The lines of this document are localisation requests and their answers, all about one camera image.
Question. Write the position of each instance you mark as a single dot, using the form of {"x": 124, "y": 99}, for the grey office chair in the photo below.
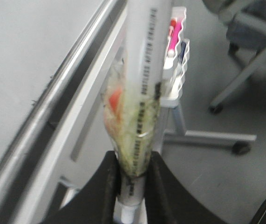
{"x": 246, "y": 32}

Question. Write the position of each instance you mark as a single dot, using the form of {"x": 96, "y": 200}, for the white metal whiteboard stand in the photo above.
{"x": 79, "y": 141}

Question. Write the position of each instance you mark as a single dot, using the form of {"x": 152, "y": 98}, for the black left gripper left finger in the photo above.
{"x": 95, "y": 202}

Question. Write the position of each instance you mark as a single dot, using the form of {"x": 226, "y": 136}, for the large whiteboard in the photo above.
{"x": 37, "y": 39}

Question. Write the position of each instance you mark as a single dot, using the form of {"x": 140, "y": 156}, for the white whiteboard marker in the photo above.
{"x": 145, "y": 44}

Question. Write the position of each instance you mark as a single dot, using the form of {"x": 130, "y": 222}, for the pink marker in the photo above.
{"x": 174, "y": 39}

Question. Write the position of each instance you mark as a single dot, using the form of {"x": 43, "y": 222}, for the white plastic marker tray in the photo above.
{"x": 173, "y": 72}

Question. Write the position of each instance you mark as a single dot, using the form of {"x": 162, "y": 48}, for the red round magnet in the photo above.
{"x": 115, "y": 102}

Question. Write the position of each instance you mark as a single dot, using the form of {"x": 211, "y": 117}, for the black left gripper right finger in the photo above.
{"x": 168, "y": 202}

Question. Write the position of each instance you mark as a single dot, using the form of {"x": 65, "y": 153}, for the dark blue marker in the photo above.
{"x": 180, "y": 56}

